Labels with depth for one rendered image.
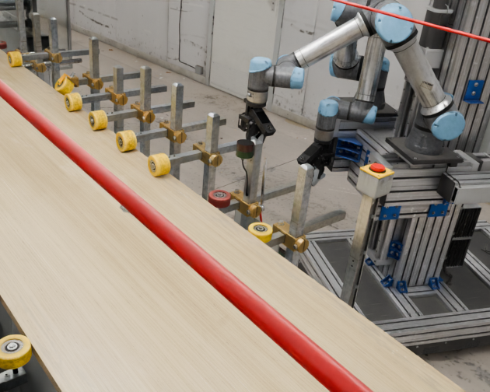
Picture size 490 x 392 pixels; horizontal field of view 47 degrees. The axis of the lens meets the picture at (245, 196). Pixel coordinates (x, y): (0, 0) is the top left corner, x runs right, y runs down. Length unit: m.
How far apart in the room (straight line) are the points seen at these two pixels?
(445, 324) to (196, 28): 4.35
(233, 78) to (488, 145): 3.66
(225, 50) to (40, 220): 4.28
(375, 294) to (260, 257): 1.23
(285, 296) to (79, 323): 0.54
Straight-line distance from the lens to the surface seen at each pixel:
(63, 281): 1.61
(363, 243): 1.71
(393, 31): 1.97
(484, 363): 3.03
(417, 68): 2.05
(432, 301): 2.93
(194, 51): 6.28
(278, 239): 1.91
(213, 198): 1.99
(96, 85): 2.96
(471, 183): 2.37
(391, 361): 1.47
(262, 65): 1.98
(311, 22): 5.15
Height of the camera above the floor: 1.86
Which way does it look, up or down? 28 degrees down
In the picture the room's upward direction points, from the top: 6 degrees clockwise
